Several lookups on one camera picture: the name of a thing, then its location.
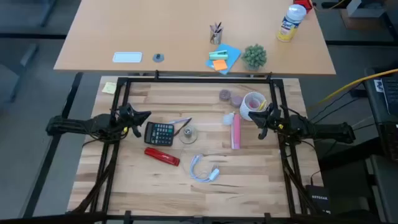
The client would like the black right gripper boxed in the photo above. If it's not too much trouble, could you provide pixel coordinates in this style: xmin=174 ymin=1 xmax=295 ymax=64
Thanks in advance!
xmin=248 ymin=104 xmax=285 ymax=140

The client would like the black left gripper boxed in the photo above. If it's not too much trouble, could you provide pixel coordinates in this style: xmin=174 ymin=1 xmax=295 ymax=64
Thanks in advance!
xmin=115 ymin=103 xmax=152 ymax=138

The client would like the white power cord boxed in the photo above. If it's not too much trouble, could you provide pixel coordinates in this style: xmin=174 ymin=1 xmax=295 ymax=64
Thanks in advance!
xmin=188 ymin=154 xmax=221 ymax=184

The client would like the white textured cup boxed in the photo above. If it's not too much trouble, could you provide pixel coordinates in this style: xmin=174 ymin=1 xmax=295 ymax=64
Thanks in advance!
xmin=239 ymin=91 xmax=267 ymax=121

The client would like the black calculator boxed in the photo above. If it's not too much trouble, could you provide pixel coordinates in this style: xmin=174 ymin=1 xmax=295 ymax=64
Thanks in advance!
xmin=144 ymin=121 xmax=175 ymax=147

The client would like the pink tube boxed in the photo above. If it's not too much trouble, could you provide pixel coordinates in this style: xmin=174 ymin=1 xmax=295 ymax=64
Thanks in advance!
xmin=231 ymin=113 xmax=242 ymax=151

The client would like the light purple round container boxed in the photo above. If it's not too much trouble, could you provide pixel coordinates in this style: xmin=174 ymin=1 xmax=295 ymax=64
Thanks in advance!
xmin=230 ymin=95 xmax=244 ymax=108

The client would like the red stapler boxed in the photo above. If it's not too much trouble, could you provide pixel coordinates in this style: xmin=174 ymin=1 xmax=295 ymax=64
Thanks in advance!
xmin=144 ymin=147 xmax=181 ymax=167

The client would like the purple pen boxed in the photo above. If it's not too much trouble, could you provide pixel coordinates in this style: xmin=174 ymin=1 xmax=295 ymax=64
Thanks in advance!
xmin=167 ymin=117 xmax=193 ymax=125

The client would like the yellow sticky note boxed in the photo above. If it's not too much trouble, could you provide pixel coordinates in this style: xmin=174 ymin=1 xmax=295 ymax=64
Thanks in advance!
xmin=101 ymin=82 xmax=117 ymax=95

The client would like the white rectangular desk plate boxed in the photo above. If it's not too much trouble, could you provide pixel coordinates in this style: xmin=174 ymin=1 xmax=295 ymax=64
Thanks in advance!
xmin=112 ymin=51 xmax=143 ymax=63

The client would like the potted green succulent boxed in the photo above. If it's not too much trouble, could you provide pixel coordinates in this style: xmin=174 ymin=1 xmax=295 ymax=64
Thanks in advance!
xmin=241 ymin=43 xmax=268 ymax=72

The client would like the orange sticky note pad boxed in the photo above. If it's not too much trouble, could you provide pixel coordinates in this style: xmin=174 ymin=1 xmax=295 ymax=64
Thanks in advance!
xmin=212 ymin=59 xmax=228 ymax=72

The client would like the blue notebook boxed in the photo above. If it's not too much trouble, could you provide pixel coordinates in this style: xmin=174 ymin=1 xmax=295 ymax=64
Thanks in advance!
xmin=205 ymin=43 xmax=242 ymax=75

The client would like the mint green stapler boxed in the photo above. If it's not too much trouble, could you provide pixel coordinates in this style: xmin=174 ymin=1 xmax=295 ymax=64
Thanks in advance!
xmin=208 ymin=49 xmax=229 ymax=61

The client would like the black network router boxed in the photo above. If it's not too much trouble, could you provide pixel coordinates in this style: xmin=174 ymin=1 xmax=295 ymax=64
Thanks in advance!
xmin=305 ymin=184 xmax=331 ymax=215

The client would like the tan wooden desk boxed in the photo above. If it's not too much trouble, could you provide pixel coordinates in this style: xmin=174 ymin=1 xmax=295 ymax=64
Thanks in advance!
xmin=53 ymin=0 xmax=336 ymax=76

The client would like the pen cup with pencils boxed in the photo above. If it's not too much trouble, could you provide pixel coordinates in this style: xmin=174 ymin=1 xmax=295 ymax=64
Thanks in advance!
xmin=209 ymin=21 xmax=224 ymax=45

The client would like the yellow wipes canister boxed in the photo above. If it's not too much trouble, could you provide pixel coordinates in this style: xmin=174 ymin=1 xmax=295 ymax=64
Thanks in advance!
xmin=276 ymin=4 xmax=307 ymax=43

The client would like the red object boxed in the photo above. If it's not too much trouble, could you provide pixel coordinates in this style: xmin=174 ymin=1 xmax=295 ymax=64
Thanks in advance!
xmin=293 ymin=0 xmax=313 ymax=13

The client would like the grey box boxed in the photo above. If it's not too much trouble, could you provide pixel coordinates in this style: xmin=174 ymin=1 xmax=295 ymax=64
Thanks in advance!
xmin=346 ymin=0 xmax=386 ymax=18

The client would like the yellow cable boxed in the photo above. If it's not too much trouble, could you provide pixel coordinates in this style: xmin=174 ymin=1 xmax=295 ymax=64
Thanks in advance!
xmin=307 ymin=68 xmax=398 ymax=110

